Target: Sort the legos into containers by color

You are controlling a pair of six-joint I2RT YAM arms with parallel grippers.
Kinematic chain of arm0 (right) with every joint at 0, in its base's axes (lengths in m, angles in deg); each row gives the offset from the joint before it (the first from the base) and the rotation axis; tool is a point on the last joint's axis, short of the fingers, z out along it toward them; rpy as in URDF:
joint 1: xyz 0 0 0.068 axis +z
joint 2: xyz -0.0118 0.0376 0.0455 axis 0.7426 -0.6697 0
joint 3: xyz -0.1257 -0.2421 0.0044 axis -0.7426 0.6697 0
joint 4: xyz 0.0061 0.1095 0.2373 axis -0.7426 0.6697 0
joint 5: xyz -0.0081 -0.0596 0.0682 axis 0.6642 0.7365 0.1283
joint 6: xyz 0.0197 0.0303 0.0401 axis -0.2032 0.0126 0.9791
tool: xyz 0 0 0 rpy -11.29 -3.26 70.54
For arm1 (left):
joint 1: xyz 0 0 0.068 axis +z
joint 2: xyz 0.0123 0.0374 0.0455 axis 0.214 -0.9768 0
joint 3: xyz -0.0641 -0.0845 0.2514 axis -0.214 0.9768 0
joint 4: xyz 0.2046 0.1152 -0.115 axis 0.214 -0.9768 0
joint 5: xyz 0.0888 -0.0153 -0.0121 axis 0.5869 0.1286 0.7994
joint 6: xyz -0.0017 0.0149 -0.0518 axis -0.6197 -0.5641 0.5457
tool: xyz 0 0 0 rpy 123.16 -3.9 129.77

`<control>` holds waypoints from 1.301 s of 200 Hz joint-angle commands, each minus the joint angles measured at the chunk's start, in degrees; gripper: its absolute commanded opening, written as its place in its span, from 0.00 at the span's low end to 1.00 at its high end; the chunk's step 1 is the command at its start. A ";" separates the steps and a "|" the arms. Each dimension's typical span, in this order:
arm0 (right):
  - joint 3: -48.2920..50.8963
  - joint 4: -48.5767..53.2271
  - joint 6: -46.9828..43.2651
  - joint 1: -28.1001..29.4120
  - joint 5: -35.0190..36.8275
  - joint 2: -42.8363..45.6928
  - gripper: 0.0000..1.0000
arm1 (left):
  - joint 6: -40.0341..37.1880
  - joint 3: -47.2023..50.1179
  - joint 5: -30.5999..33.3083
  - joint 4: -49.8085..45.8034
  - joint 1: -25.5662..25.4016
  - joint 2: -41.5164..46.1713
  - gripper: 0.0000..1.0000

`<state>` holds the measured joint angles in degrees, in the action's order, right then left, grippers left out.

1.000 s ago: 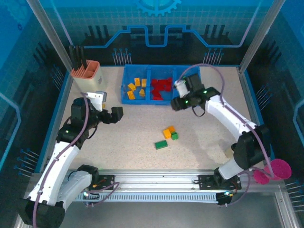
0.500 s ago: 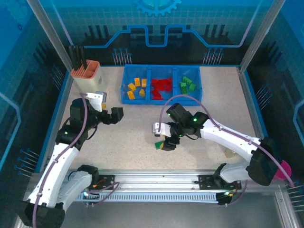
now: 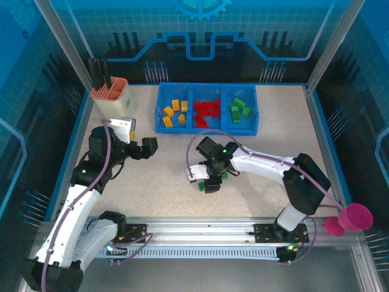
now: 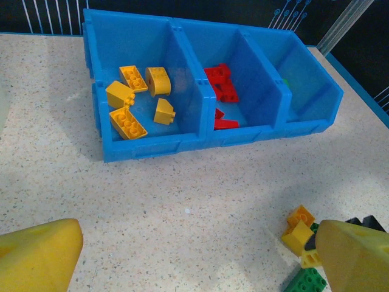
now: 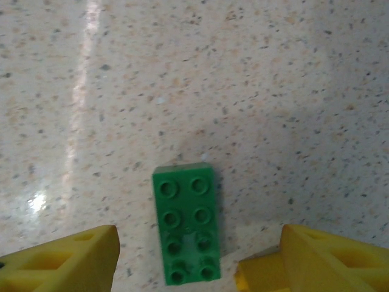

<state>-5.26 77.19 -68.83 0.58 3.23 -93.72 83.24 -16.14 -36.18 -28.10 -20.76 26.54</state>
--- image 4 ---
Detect small yellow sloped lego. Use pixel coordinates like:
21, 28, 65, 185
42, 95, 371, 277
153, 98, 176, 124

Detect long green lego brick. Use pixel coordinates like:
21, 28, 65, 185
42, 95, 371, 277
282, 266, 329, 292

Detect long yellow lego brick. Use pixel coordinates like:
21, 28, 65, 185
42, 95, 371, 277
109, 106, 149, 141

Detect yellow arch lego with hole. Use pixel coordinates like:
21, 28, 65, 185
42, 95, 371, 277
145, 66, 172, 98

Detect aluminium frame post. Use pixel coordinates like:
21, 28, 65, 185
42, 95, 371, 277
315, 0, 376, 57

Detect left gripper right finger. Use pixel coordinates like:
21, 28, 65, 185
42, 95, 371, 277
305, 214, 389, 292

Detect blue plastic bin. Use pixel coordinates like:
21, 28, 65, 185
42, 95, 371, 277
239, 27, 345, 134
81, 8, 217, 164
172, 17, 292, 148

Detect small orange-yellow lego brick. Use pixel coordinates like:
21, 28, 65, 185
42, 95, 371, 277
287, 204, 316, 229

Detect square red lego brick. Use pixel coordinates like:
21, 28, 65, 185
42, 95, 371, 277
204, 63, 232, 86

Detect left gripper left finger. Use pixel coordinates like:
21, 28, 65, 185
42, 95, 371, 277
0, 218, 84, 292

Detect long red lego brick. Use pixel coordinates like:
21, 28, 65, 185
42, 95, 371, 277
213, 118, 240, 131

